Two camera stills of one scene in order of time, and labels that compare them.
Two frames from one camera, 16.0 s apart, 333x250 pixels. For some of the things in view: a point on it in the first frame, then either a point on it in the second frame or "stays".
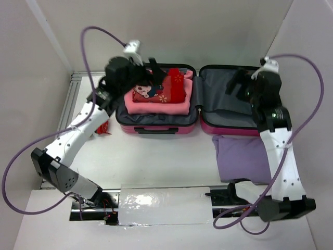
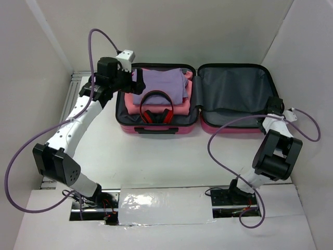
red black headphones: (103, 128) → (146, 116)
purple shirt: (242, 158) → (174, 82)
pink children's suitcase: (189, 98) stays
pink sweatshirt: (166, 109) stays
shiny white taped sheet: (153, 204) stays
